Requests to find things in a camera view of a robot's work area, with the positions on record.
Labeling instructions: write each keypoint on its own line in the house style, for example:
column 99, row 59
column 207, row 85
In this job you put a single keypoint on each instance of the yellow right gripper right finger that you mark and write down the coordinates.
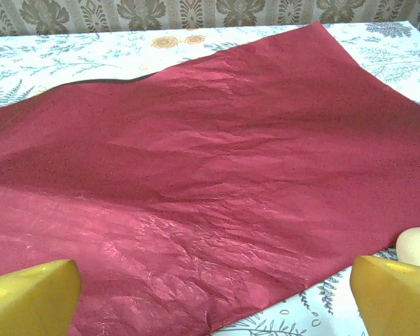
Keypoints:
column 395, row 301

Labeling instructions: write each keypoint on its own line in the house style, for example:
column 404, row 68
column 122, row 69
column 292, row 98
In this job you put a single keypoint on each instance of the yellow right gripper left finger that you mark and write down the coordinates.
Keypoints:
column 31, row 301

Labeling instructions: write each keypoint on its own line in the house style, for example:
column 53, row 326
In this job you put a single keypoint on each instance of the cream ribbon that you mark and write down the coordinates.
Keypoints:
column 418, row 245

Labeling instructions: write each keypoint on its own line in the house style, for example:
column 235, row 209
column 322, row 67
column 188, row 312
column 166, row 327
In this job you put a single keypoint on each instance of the dark red wrapping paper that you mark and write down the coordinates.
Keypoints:
column 210, row 157

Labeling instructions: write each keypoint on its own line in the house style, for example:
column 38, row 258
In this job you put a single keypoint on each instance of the floral tablecloth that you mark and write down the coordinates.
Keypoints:
column 56, row 59

